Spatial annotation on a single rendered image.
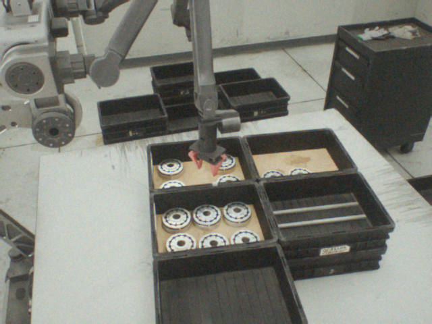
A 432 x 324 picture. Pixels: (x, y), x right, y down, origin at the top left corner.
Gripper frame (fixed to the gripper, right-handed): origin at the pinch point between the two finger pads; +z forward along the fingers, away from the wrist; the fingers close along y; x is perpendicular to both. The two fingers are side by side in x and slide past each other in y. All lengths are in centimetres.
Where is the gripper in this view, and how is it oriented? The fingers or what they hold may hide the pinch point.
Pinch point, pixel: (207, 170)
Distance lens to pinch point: 143.5
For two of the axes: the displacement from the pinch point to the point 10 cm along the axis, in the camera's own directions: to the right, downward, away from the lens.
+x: -5.9, 4.9, -6.5
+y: -8.1, -3.8, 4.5
